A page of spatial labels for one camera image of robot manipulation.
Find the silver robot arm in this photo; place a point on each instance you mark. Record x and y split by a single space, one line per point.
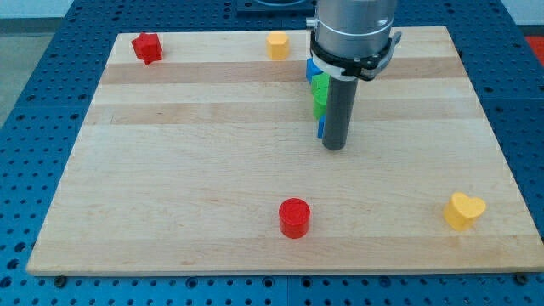
353 28

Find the yellow heart block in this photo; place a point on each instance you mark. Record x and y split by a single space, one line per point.
462 211

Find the blue block lower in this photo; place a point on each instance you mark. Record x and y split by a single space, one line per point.
321 127

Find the blue block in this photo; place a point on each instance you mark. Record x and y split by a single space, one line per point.
311 70
321 127

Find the red cylinder block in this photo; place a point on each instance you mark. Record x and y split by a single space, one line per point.
294 215

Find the green block lower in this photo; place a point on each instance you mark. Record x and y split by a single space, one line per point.
319 106

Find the green block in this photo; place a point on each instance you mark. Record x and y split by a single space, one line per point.
319 83
319 106

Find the green block upper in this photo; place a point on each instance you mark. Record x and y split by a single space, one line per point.
319 83

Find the light wooden board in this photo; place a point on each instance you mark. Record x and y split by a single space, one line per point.
180 168

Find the blue block upper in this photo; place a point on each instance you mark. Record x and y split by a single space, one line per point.
311 70

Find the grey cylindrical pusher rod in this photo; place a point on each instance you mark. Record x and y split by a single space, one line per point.
339 106

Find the yellow hexagon block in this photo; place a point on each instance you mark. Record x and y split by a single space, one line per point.
278 45

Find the red star block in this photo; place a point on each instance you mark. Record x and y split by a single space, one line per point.
147 47

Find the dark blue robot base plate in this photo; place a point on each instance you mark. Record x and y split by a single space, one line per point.
270 8

